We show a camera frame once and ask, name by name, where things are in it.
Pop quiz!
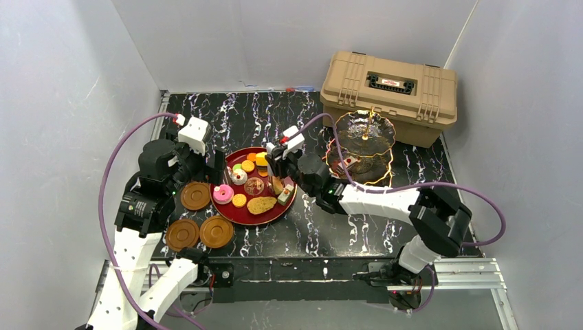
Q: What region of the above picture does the orange muffin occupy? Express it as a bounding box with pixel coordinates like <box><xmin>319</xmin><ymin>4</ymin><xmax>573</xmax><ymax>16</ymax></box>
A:
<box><xmin>270</xmin><ymin>176</ymin><xmax>284</xmax><ymax>196</ymax></box>

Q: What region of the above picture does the small decorated white cake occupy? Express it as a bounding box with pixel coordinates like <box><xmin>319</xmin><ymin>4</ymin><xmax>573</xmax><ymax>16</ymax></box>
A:
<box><xmin>277</xmin><ymin>184</ymin><xmax>294</xmax><ymax>206</ymax></box>

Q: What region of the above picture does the pink frosted donut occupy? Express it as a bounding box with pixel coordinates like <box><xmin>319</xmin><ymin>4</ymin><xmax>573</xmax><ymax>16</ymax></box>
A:
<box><xmin>212</xmin><ymin>184</ymin><xmax>234</xmax><ymax>205</ymax></box>

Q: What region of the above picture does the dark red round tray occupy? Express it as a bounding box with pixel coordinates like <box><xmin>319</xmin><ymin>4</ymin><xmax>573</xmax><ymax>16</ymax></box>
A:
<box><xmin>212</xmin><ymin>146</ymin><xmax>297</xmax><ymax>226</ymax></box>

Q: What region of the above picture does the three-tier glass cake stand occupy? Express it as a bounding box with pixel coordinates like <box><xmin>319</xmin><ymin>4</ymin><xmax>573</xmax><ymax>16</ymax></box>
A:
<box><xmin>323</xmin><ymin>109</ymin><xmax>396</xmax><ymax>186</ymax></box>

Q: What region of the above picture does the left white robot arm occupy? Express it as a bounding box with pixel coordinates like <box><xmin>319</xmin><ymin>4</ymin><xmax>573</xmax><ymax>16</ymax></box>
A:
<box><xmin>82</xmin><ymin>139</ymin><xmax>226</xmax><ymax>329</ymax></box>

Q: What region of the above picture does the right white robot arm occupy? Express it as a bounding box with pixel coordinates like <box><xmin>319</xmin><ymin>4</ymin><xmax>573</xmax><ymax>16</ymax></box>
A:
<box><xmin>265</xmin><ymin>147</ymin><xmax>472</xmax><ymax>274</ymax></box>

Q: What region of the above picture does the yellow cake slice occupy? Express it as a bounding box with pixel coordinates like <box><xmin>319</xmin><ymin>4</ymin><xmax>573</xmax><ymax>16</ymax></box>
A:
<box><xmin>255</xmin><ymin>151</ymin><xmax>268</xmax><ymax>167</ymax></box>

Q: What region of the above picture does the round yellow biscuit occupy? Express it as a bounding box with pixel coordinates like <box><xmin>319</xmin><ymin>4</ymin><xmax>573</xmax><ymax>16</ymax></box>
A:
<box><xmin>241</xmin><ymin>159</ymin><xmax>256</xmax><ymax>173</ymax></box>

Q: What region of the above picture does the white cream puff with cherry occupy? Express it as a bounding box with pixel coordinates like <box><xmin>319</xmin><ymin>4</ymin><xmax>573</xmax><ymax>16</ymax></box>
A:
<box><xmin>230</xmin><ymin>168</ymin><xmax>248</xmax><ymax>186</ymax></box>

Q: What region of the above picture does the wooden coaster upper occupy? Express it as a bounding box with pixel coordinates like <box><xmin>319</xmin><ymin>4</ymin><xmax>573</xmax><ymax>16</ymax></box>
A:
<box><xmin>180</xmin><ymin>181</ymin><xmax>211</xmax><ymax>211</ymax></box>

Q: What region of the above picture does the wooden coaster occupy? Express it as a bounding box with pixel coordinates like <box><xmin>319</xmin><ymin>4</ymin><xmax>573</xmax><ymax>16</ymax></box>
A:
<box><xmin>165</xmin><ymin>218</ymin><xmax>199</xmax><ymax>252</ymax></box>
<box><xmin>199</xmin><ymin>215</ymin><xmax>234</xmax><ymax>249</ymax></box>
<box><xmin>180</xmin><ymin>181</ymin><xmax>211</xmax><ymax>211</ymax></box>

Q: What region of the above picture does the large flat brown cookie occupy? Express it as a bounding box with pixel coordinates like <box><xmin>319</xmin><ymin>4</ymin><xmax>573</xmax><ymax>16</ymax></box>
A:
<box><xmin>246</xmin><ymin>197</ymin><xmax>278</xmax><ymax>215</ymax></box>

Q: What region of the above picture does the wooden coaster lower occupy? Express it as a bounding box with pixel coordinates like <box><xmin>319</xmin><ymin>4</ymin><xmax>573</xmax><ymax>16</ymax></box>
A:
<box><xmin>165</xmin><ymin>218</ymin><xmax>199</xmax><ymax>252</ymax></box>

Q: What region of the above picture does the wooden coaster middle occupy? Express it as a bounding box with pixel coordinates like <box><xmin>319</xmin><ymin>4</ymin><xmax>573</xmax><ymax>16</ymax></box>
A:
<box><xmin>199</xmin><ymin>215</ymin><xmax>234</xmax><ymax>249</ymax></box>

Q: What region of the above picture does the tan plastic toolbox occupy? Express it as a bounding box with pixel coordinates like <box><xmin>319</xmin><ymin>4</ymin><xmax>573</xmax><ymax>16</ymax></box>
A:
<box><xmin>320</xmin><ymin>51</ymin><xmax>458</xmax><ymax>148</ymax></box>

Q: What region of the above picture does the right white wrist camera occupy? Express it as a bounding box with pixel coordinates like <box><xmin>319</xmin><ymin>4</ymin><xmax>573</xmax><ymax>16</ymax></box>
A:
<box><xmin>266</xmin><ymin>126</ymin><xmax>305</xmax><ymax>160</ymax></box>

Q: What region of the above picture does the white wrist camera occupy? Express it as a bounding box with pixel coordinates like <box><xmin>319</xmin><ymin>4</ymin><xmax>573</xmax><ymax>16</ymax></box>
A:
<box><xmin>177</xmin><ymin>117</ymin><xmax>211</xmax><ymax>155</ymax></box>
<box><xmin>266</xmin><ymin>126</ymin><xmax>305</xmax><ymax>160</ymax></box>

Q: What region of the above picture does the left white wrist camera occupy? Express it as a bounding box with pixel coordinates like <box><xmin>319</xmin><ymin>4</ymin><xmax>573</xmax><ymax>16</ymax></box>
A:
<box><xmin>177</xmin><ymin>117</ymin><xmax>211</xmax><ymax>155</ymax></box>

